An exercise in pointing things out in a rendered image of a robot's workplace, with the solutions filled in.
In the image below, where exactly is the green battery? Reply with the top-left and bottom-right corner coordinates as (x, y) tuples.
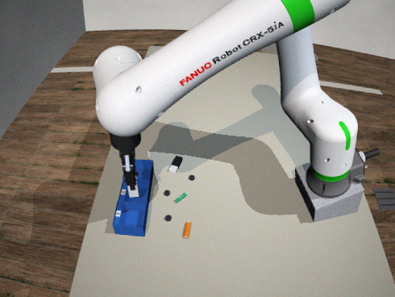
(175, 192), (188, 203)

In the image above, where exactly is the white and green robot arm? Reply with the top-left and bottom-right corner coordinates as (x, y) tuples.
(93, 0), (380, 199)

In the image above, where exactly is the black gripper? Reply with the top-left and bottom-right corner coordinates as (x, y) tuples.
(110, 133), (141, 197)

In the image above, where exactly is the blue rack of bins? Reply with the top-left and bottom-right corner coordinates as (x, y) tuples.
(112, 159), (154, 236)

